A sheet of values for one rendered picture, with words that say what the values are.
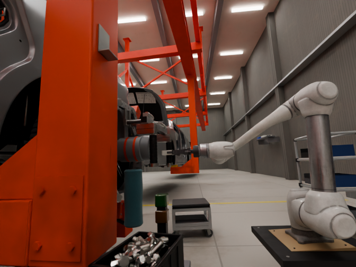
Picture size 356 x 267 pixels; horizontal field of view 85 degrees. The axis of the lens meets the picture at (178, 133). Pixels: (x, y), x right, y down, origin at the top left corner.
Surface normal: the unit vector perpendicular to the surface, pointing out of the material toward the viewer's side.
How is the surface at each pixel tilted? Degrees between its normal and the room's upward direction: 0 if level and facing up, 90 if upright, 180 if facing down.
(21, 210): 90
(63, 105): 90
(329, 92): 83
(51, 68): 90
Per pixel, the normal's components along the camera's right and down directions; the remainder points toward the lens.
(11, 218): -0.17, -0.14
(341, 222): -0.02, 0.02
